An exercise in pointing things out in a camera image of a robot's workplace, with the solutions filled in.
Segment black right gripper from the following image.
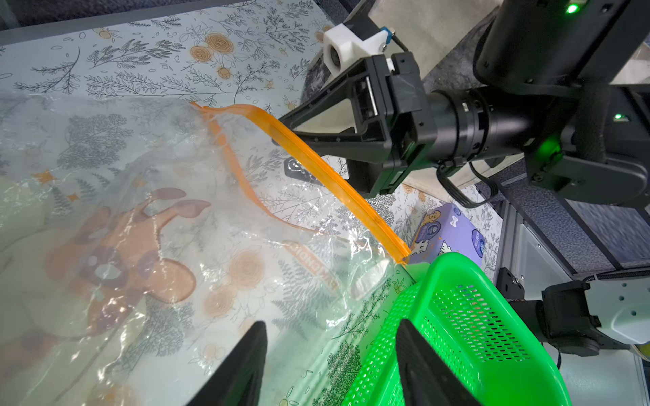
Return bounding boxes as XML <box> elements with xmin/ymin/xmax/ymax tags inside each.
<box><xmin>279</xmin><ymin>52</ymin><xmax>437</xmax><ymax>198</ymax></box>

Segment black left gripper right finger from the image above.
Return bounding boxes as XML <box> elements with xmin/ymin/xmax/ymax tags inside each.
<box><xmin>396</xmin><ymin>319</ymin><xmax>480</xmax><ymax>406</ymax></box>

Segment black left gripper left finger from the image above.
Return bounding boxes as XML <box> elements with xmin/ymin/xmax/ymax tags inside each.
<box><xmin>187</xmin><ymin>321</ymin><xmax>268</xmax><ymax>406</ymax></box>

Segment clear zip-top bag orange seal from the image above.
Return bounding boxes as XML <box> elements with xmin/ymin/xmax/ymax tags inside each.
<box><xmin>1</xmin><ymin>92</ymin><xmax>410</xmax><ymax>405</ymax></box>

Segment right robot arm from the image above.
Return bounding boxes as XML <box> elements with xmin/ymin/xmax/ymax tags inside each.
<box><xmin>282</xmin><ymin>1</ymin><xmax>649</xmax><ymax>208</ymax></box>

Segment beige canvas tote bag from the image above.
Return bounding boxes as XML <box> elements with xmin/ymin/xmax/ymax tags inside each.
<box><xmin>298</xmin><ymin>0</ymin><xmax>523</xmax><ymax>201</ymax></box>

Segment green plastic basket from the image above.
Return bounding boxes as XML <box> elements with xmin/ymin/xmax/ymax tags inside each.
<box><xmin>342</xmin><ymin>253</ymin><xmax>571</xmax><ymax>405</ymax></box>

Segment purple tissue pack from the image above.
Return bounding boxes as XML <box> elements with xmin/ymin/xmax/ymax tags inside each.
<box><xmin>409</xmin><ymin>203</ymin><xmax>486</xmax><ymax>267</ymax></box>

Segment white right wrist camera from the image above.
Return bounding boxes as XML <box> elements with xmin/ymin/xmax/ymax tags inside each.
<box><xmin>323</xmin><ymin>24</ymin><xmax>393</xmax><ymax>78</ymax></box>

